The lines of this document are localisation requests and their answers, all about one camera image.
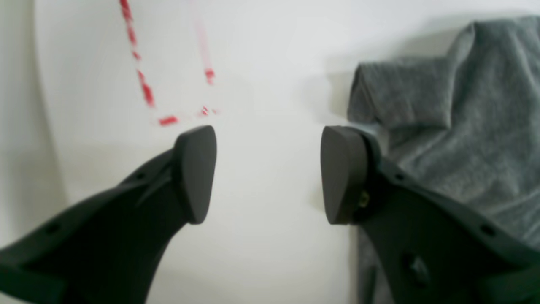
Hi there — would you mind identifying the red tape rectangle marking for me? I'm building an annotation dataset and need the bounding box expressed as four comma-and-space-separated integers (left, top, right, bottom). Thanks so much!
119, 0, 218, 127

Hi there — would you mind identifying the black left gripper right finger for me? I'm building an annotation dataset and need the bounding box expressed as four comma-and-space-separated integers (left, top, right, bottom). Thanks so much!
320, 126, 539, 304

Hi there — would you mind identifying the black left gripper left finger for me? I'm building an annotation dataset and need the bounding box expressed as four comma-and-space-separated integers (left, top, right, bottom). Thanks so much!
0, 125, 217, 304

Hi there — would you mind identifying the grey t-shirt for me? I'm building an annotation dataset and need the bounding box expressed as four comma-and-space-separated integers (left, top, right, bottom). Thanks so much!
347, 16, 540, 304

